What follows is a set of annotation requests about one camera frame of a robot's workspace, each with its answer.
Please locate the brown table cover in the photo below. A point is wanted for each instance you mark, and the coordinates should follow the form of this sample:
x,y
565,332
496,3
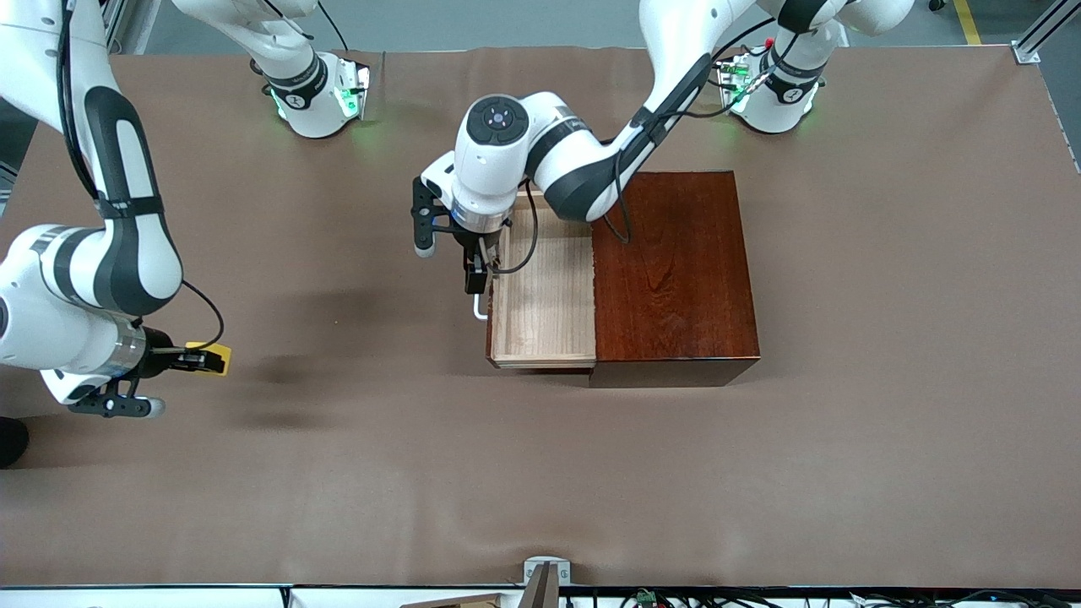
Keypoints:
x,y
338,507

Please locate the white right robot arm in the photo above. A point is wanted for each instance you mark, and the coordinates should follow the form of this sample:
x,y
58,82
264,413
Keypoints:
x,y
127,262

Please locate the dark brown wooden cabinet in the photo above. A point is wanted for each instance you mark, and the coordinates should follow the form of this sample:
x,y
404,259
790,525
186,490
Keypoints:
x,y
676,279

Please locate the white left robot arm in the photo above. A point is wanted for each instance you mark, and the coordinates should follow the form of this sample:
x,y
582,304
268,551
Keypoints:
x,y
490,169

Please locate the aluminium frame with pale post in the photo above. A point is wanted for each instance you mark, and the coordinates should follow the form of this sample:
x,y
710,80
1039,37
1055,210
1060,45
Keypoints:
x,y
143,25

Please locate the white table edge rail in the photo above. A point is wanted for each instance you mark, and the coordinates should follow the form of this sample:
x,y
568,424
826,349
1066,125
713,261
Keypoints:
x,y
169,599

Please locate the black rounded object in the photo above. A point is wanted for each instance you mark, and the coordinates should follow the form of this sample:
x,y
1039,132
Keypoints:
x,y
10,443

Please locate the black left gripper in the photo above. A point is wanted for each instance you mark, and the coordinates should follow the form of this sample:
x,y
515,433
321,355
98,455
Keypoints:
x,y
471,246

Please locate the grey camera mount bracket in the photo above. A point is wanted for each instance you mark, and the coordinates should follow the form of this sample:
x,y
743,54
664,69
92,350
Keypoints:
x,y
545,591

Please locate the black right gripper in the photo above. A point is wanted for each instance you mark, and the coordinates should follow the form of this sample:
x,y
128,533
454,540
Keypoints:
x,y
160,355

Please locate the yellow block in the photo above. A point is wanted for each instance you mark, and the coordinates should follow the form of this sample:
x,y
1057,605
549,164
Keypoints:
x,y
225,347

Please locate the light wooden board piece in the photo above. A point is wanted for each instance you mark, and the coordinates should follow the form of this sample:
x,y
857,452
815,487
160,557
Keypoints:
x,y
456,603

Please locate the aluminium frame profile with bracket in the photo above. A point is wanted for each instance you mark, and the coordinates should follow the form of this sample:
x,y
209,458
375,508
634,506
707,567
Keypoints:
x,y
1027,54

